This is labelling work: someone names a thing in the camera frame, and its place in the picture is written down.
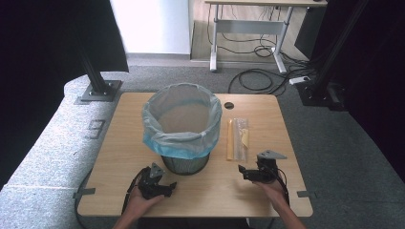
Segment black curtain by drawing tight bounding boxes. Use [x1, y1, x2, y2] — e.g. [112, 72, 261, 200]
[0, 0, 130, 192]
[318, 0, 405, 184]

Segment white power strip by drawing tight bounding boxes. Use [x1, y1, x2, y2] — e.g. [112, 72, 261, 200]
[288, 75, 311, 86]

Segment black mesh trash bin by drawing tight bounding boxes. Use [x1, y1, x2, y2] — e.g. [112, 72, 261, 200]
[160, 152, 211, 177]

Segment clear plastic packet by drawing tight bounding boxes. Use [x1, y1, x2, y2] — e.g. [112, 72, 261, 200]
[232, 117, 250, 162]

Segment black computer case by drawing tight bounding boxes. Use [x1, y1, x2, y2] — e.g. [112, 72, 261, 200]
[293, 5, 327, 61]

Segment yellow paper sleeve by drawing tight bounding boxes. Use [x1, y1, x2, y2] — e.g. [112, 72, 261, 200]
[225, 118, 235, 161]

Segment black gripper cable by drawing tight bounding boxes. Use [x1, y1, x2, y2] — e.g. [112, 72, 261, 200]
[273, 167, 291, 206]
[120, 166, 151, 215]

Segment grey tape strip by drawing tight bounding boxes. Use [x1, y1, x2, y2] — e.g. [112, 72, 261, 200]
[73, 187, 96, 200]
[296, 189, 319, 199]

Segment person's left hand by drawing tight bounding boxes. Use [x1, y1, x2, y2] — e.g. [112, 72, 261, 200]
[123, 186, 165, 221]

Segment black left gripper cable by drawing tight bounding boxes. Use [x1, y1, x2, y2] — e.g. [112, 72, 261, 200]
[120, 166, 151, 215]

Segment white metal frame desk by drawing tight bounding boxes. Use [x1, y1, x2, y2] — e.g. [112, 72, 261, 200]
[204, 0, 329, 74]

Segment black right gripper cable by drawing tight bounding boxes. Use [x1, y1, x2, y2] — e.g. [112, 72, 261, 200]
[273, 167, 291, 206]

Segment person's right hand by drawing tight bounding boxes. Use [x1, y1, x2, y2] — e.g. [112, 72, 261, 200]
[254, 178, 290, 210]

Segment black metal stand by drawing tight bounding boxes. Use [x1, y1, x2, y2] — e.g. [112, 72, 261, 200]
[295, 0, 371, 112]
[75, 44, 124, 103]

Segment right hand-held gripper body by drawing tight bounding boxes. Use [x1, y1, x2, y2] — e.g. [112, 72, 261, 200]
[252, 149, 288, 184]

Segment white board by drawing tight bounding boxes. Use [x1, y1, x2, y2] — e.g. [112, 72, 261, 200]
[109, 0, 193, 55]

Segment blue translucent bin bag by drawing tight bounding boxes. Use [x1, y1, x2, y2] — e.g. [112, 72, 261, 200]
[140, 82, 224, 160]

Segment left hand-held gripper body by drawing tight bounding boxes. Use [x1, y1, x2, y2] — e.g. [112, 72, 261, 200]
[137, 162, 166, 200]

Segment black floor cables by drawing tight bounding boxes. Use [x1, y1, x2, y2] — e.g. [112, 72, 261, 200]
[206, 4, 319, 97]

